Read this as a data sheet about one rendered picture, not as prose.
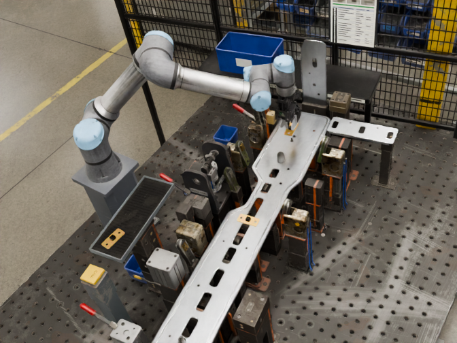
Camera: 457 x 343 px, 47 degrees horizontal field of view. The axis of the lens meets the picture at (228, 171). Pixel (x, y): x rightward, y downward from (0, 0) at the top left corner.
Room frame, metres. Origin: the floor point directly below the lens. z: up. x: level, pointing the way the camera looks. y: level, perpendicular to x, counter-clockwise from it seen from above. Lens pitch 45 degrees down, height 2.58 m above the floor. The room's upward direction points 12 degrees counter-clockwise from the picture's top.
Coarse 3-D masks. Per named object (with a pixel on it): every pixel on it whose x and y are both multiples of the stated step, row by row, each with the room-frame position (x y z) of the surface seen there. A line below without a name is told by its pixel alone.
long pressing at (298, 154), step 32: (320, 128) 1.71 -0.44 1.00; (256, 160) 1.59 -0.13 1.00; (288, 160) 1.55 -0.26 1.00; (256, 192) 1.41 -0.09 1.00; (288, 192) 1.38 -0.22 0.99; (224, 224) 1.28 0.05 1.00; (224, 256) 1.14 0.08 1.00; (256, 256) 1.11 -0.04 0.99; (192, 288) 1.03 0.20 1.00; (224, 288) 1.00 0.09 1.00
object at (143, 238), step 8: (152, 224) 1.29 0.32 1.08; (144, 232) 1.24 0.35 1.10; (152, 232) 1.27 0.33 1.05; (144, 240) 1.23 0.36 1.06; (152, 240) 1.26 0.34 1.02; (136, 248) 1.24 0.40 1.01; (144, 248) 1.22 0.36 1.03; (152, 248) 1.25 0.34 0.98; (136, 256) 1.25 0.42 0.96; (144, 256) 1.23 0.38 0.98; (144, 264) 1.24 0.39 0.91; (144, 272) 1.25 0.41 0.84; (152, 280) 1.23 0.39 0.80; (152, 288) 1.25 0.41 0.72
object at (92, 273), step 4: (88, 268) 1.08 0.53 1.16; (92, 268) 1.08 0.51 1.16; (96, 268) 1.08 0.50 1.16; (100, 268) 1.07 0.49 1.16; (84, 272) 1.07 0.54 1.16; (88, 272) 1.07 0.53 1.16; (92, 272) 1.06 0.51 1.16; (96, 272) 1.06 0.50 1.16; (100, 272) 1.06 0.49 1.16; (84, 276) 1.05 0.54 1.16; (88, 276) 1.05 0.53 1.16; (92, 276) 1.05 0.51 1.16; (96, 276) 1.04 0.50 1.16; (100, 276) 1.04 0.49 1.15; (84, 280) 1.04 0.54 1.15; (88, 280) 1.03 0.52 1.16; (92, 280) 1.03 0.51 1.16; (96, 280) 1.03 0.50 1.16
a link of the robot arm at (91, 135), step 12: (84, 120) 1.66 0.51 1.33; (96, 120) 1.65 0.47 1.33; (84, 132) 1.60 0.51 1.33; (96, 132) 1.59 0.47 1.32; (108, 132) 1.65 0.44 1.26; (84, 144) 1.56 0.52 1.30; (96, 144) 1.56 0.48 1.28; (108, 144) 1.61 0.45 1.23; (84, 156) 1.57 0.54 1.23; (96, 156) 1.56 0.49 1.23
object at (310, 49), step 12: (312, 48) 1.88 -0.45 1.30; (324, 48) 1.85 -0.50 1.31; (312, 60) 1.88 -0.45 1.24; (324, 60) 1.85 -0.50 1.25; (312, 72) 1.88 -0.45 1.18; (324, 72) 1.85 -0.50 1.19; (312, 84) 1.88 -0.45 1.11; (324, 84) 1.85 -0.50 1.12; (312, 96) 1.88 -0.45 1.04; (324, 96) 1.85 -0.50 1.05
